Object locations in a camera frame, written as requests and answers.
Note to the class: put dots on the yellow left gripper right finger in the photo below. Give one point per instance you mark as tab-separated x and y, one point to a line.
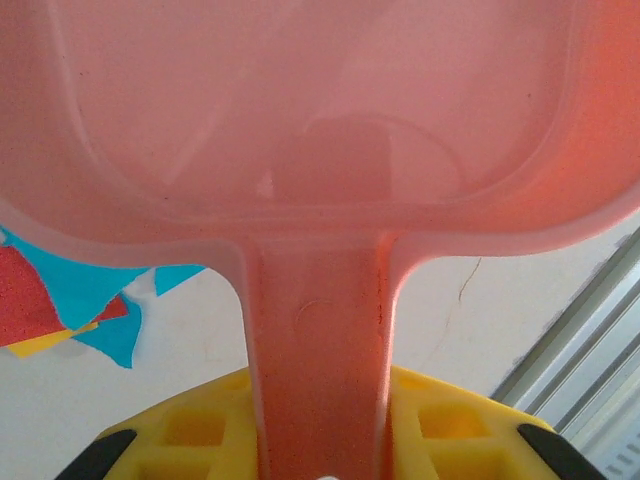
450	440

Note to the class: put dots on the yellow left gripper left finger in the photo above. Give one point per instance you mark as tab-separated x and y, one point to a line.
200	440

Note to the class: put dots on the cyan paper scrap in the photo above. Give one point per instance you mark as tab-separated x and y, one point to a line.
170	280
117	342
80	285

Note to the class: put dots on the red paper scrap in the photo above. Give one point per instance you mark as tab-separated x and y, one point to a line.
116	311
25	300

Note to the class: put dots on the yellow paper scrap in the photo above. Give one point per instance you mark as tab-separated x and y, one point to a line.
45	342

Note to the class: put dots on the pink plastic dustpan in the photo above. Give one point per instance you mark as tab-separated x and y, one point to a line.
320	150

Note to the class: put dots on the wide aluminium frame rail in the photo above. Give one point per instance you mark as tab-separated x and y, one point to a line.
575	360

